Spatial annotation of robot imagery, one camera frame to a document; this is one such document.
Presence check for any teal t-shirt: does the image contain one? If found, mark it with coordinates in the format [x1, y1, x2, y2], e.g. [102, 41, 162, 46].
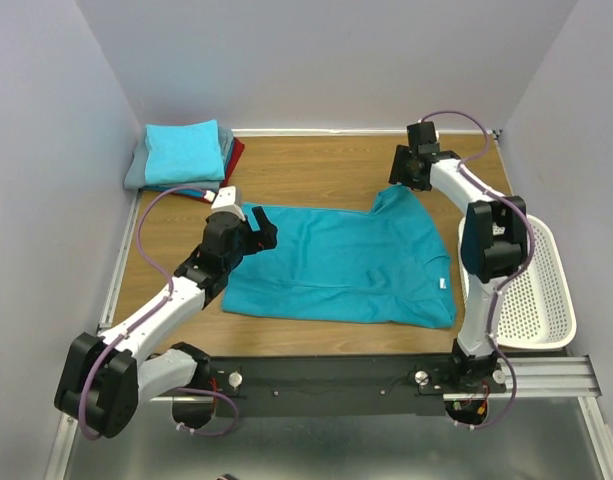
[221, 186, 457, 329]

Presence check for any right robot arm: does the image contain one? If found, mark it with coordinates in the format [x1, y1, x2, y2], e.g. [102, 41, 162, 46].
[389, 121, 534, 392]

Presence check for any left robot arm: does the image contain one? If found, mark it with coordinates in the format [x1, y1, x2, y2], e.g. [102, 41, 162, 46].
[54, 206, 277, 440]

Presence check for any folded light blue t-shirt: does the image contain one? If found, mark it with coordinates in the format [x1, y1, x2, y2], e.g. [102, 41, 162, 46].
[144, 120, 225, 185]

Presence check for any folded red t-shirt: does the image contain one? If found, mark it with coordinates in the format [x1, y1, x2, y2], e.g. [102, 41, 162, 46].
[184, 138, 245, 202]

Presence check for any folded grey t-shirt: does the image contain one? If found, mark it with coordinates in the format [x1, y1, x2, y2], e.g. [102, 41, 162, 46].
[124, 127, 235, 190]

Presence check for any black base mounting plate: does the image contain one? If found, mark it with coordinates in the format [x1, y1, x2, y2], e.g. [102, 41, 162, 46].
[150, 353, 507, 429]

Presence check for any white perforated laundry basket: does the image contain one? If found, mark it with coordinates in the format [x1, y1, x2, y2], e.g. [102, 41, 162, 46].
[457, 214, 577, 351]

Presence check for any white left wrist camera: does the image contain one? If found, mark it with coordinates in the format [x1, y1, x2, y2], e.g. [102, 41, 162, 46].
[209, 186, 246, 221]

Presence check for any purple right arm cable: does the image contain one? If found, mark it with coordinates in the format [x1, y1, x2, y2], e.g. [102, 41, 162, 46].
[418, 110, 536, 432]

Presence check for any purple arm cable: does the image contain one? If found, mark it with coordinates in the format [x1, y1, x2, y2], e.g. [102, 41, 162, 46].
[418, 110, 536, 432]
[78, 185, 240, 441]

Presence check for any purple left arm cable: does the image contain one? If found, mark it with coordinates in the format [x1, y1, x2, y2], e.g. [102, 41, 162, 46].
[78, 185, 240, 441]

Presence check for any aluminium rail frame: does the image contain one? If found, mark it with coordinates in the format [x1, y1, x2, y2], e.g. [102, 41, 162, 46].
[45, 129, 612, 480]

